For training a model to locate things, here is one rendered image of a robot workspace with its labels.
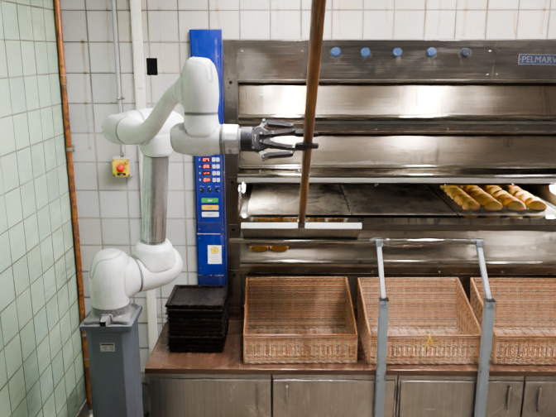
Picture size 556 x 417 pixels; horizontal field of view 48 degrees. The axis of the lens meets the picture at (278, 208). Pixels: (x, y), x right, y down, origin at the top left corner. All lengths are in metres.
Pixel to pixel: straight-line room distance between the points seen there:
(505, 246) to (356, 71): 1.24
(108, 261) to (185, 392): 0.92
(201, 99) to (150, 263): 0.94
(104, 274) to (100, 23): 1.39
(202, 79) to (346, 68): 1.51
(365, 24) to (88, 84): 1.44
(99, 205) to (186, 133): 1.67
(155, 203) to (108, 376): 0.72
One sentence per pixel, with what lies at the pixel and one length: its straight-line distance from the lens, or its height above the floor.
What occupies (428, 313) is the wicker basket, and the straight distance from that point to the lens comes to 3.56.
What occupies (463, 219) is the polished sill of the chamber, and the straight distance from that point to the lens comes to 3.51.
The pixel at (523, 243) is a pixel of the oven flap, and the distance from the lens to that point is 3.66.
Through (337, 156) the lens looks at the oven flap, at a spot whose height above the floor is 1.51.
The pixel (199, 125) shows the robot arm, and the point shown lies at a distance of 1.89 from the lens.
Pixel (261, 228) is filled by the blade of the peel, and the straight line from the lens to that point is 2.88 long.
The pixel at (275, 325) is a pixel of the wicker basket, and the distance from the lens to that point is 3.48.
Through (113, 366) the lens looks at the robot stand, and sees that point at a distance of 2.69.
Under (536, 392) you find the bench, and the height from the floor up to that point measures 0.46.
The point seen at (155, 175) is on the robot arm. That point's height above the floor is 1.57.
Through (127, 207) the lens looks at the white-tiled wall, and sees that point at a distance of 3.47.
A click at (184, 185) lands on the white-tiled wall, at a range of 3.38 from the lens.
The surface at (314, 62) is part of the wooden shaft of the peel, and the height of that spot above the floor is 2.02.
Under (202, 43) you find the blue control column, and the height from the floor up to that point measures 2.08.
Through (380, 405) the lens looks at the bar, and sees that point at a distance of 3.15.
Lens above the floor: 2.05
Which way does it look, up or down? 14 degrees down
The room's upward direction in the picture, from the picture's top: straight up
